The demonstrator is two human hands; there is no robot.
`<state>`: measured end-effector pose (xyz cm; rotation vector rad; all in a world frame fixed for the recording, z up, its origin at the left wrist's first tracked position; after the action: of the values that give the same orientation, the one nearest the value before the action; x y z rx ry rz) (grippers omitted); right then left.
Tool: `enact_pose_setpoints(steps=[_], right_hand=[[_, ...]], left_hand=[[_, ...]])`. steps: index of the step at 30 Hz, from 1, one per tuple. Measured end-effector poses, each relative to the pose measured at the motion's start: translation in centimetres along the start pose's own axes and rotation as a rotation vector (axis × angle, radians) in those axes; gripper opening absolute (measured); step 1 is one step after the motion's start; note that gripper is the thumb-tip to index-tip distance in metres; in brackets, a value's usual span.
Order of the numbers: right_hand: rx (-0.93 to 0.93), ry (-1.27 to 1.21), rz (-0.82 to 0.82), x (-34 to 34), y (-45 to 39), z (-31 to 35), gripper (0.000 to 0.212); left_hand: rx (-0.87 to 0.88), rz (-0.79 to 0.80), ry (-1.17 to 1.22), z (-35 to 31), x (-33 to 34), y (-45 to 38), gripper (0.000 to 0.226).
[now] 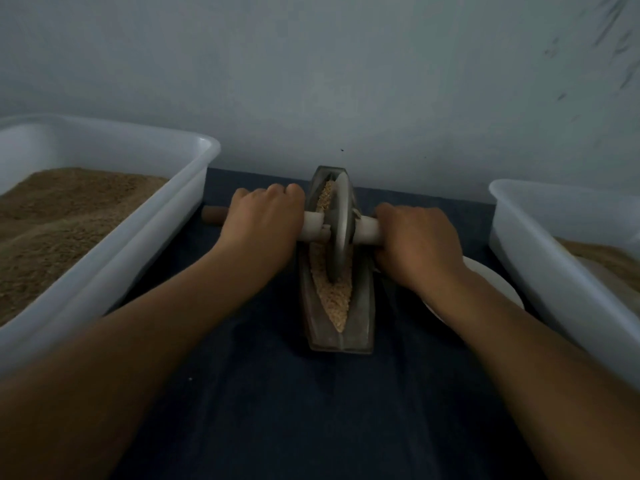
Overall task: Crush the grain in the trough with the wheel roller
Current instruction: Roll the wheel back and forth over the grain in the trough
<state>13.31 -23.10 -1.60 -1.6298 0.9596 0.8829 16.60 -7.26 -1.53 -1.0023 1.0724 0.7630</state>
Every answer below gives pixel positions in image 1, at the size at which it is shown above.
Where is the person's left hand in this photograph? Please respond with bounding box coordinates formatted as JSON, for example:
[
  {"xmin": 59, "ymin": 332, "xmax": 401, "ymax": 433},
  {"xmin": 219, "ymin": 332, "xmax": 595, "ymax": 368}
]
[{"xmin": 214, "ymin": 183, "xmax": 307, "ymax": 279}]

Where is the person's right hand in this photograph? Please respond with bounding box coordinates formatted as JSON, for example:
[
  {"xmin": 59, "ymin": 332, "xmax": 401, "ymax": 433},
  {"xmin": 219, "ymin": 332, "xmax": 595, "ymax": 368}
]
[{"xmin": 374, "ymin": 203, "xmax": 469, "ymax": 293}]

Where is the metal grinding wheel with handle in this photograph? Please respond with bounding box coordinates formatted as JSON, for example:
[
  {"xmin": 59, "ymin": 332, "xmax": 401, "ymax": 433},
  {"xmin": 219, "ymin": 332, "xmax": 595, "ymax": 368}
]
[{"xmin": 202, "ymin": 171, "xmax": 383, "ymax": 285}]

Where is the boat-shaped metal grinding trough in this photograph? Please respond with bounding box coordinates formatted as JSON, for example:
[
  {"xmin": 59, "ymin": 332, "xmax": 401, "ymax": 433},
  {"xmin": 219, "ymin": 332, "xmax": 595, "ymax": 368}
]
[{"xmin": 298, "ymin": 165, "xmax": 377, "ymax": 355}]

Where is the large brown grain heap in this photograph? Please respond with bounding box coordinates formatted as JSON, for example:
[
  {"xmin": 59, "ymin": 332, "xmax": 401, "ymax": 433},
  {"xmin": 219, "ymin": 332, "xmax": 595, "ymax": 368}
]
[
  {"xmin": 555, "ymin": 237, "xmax": 640, "ymax": 291},
  {"xmin": 0, "ymin": 167, "xmax": 170, "ymax": 328}
]

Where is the person's left forearm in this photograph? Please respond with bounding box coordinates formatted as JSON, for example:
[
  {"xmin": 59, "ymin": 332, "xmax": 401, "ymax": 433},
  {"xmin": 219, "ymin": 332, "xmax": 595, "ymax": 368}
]
[{"xmin": 0, "ymin": 247, "xmax": 271, "ymax": 480}]

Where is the person's right forearm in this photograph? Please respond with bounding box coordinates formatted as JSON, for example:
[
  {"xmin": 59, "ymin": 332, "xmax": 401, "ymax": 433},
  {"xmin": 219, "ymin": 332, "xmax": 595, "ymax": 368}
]
[{"xmin": 422, "ymin": 269, "xmax": 640, "ymax": 480}]

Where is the white round plate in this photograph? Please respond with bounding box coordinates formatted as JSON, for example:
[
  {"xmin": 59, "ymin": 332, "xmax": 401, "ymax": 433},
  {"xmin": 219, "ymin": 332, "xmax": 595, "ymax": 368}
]
[{"xmin": 424, "ymin": 255, "xmax": 526, "ymax": 321}]

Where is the white plastic tub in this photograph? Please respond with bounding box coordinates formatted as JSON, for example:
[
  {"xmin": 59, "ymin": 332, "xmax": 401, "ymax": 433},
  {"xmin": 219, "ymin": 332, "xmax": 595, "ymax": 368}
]
[
  {"xmin": 0, "ymin": 115, "xmax": 222, "ymax": 376},
  {"xmin": 489, "ymin": 179, "xmax": 640, "ymax": 391}
]

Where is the dark blue table cloth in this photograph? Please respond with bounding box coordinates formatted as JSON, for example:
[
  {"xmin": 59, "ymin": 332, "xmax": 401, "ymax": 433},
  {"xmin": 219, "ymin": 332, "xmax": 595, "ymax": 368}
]
[{"xmin": 110, "ymin": 169, "xmax": 551, "ymax": 480}]

